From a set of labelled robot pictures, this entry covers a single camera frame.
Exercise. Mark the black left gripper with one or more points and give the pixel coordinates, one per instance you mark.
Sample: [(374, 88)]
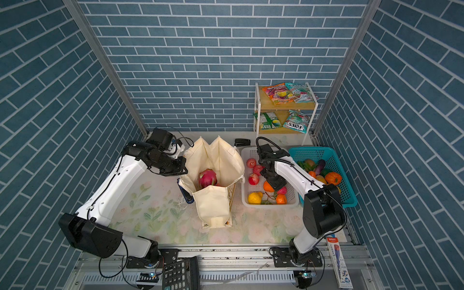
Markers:
[(180, 169)]

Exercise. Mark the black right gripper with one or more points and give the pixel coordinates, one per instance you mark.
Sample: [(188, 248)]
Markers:
[(275, 184)]

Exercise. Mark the red apple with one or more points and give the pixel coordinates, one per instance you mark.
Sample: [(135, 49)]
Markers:
[(253, 179)]

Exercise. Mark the orange tangerine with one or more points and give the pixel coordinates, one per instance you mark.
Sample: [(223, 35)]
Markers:
[(267, 187)]

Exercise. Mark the pink dragon fruit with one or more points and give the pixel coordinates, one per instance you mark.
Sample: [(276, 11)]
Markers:
[(207, 178)]

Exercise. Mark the cream floral tote bag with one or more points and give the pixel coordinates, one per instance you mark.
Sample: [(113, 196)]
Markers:
[(213, 203)]

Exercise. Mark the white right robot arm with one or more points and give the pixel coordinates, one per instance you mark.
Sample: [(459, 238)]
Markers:
[(323, 213)]

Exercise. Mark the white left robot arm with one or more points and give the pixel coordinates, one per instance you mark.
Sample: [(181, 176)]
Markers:
[(88, 228)]

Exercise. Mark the green snack bag lower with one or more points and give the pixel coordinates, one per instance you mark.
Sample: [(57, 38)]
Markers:
[(267, 121)]

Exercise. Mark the teal foxs candy bag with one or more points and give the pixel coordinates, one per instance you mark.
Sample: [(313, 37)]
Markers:
[(297, 121)]

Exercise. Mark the colourful snack bag top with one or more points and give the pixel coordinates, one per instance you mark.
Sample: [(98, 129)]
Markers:
[(280, 94)]

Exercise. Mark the teal snack bag top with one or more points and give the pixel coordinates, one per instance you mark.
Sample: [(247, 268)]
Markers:
[(302, 93)]

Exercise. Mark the black small device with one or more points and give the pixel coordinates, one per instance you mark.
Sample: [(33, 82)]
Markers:
[(242, 142)]

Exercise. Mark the white plastic fruit basket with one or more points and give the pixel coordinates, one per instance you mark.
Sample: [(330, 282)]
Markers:
[(268, 201)]

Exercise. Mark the yellow lemon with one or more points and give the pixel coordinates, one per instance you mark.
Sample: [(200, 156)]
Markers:
[(255, 198)]

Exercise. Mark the small orange fruit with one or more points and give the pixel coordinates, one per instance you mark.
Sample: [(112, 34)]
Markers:
[(281, 199)]

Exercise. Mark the blue stapler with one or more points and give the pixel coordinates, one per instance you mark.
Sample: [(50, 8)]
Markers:
[(187, 196)]

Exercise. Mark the white wooden shelf rack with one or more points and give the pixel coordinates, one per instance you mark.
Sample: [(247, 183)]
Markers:
[(262, 103)]

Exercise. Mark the floral table mat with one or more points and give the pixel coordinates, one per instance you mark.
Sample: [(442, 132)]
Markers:
[(154, 208)]

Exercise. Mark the purple eggplant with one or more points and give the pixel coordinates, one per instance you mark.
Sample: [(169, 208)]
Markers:
[(320, 166)]

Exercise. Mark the teal plastic vegetable basket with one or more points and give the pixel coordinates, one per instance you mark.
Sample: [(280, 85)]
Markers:
[(332, 162)]

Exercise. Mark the orange pumpkin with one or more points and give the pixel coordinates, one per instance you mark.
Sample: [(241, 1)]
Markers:
[(333, 178)]

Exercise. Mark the black calculator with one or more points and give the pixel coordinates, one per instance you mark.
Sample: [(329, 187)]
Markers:
[(182, 275)]

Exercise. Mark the white toothpaste box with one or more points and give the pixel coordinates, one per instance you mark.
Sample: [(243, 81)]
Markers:
[(342, 275)]

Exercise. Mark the aluminium corner post left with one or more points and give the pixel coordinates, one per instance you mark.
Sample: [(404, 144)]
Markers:
[(85, 27)]

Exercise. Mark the aluminium corner post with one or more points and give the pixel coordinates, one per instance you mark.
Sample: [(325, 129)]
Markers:
[(359, 35), (85, 27)]

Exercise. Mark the aluminium corner post right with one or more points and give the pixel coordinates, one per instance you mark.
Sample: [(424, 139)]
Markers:
[(359, 35)]

